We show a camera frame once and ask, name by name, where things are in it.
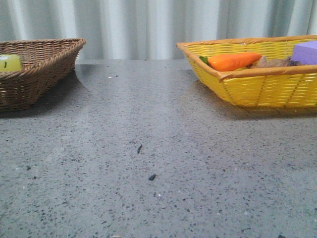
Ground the yellow tape roll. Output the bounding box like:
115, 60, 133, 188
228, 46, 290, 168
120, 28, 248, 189
0, 55, 22, 72

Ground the orange toy carrot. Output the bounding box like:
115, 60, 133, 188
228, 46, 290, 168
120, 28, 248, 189
199, 52, 262, 71

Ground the white pleated curtain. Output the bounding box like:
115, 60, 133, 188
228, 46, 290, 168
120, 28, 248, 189
0, 0, 317, 60

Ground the brown crumpled object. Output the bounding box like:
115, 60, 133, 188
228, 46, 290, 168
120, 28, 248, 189
255, 56, 303, 68

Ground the brown wicker basket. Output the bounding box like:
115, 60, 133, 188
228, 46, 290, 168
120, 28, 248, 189
0, 38, 86, 112

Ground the yellow wicker basket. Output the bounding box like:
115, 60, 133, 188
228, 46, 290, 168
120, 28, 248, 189
176, 35, 317, 107

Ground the purple foam block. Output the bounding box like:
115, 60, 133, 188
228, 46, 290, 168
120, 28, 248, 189
291, 41, 317, 65

